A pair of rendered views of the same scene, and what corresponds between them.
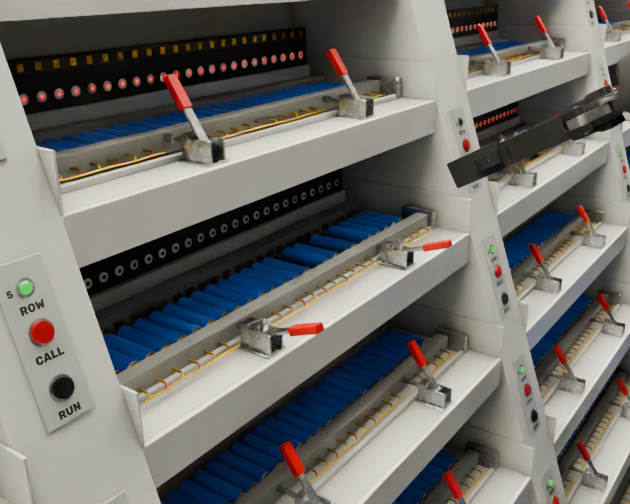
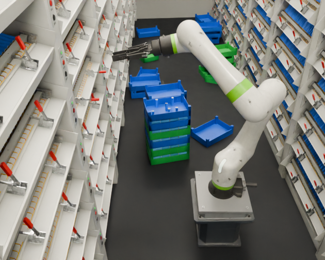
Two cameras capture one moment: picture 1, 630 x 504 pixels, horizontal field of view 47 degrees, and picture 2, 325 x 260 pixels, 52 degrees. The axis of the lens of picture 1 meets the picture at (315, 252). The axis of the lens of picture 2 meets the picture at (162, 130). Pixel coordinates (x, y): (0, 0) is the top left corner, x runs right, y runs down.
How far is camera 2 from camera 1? 0.98 m
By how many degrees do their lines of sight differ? 46
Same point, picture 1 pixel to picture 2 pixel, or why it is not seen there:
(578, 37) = not seen: outside the picture
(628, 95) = (153, 50)
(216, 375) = (78, 111)
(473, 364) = (98, 96)
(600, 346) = (110, 82)
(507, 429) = (103, 110)
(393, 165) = not seen: hidden behind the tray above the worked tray
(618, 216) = (112, 43)
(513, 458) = (103, 117)
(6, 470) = (70, 136)
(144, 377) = not seen: hidden behind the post
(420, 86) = (91, 24)
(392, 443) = (93, 118)
